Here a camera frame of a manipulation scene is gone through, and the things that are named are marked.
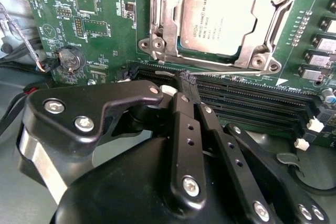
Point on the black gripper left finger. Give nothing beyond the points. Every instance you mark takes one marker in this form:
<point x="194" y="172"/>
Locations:
<point x="65" y="108"/>

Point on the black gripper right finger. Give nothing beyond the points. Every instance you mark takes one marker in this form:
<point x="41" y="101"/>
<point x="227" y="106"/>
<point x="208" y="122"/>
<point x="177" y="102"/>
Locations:
<point x="231" y="155"/>

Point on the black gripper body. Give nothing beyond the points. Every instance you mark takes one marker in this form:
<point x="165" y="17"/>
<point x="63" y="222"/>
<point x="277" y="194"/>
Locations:
<point x="118" y="195"/>

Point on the silver CPU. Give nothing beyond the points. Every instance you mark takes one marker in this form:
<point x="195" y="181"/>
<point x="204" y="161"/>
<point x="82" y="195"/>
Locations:
<point x="218" y="16"/>

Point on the metal socket cover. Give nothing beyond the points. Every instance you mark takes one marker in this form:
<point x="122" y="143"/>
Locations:
<point x="169" y="32"/>

